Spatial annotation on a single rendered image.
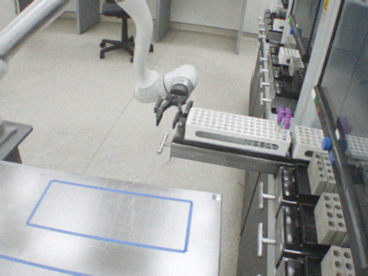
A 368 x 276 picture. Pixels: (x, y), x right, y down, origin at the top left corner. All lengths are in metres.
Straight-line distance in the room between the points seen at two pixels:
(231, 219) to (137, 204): 1.14
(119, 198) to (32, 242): 0.21
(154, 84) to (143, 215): 0.79
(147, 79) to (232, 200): 0.90
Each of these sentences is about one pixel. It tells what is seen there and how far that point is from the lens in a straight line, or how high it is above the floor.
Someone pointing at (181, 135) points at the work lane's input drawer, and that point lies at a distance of 0.97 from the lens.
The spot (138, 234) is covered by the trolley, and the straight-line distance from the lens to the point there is 0.71.
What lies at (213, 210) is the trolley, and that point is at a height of 0.82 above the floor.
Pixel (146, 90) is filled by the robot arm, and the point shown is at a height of 0.71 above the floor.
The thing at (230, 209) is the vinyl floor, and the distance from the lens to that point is 1.91.
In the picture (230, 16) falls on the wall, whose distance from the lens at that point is 4.46.
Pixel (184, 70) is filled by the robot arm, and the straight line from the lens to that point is 1.41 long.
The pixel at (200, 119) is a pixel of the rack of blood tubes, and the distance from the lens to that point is 0.96.
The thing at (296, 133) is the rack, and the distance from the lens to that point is 1.00.
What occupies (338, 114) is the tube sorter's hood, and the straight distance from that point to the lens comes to 0.79.
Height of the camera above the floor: 1.38
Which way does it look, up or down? 36 degrees down
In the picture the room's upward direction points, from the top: 6 degrees clockwise
